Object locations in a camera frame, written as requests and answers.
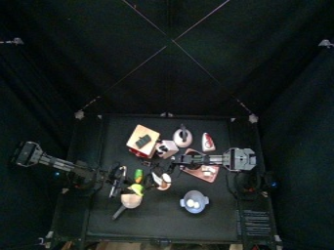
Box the white cube with black marks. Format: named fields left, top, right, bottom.
left=154, top=139, right=181, bottom=160

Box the pink tray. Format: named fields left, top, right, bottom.
left=180, top=147, right=222, bottom=184

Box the white red toy iron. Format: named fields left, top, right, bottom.
left=201, top=132, right=217, bottom=153

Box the black toy on box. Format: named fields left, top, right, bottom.
left=136, top=134, right=153, bottom=149

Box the light blue bowl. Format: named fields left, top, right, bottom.
left=180, top=189, right=210, bottom=215

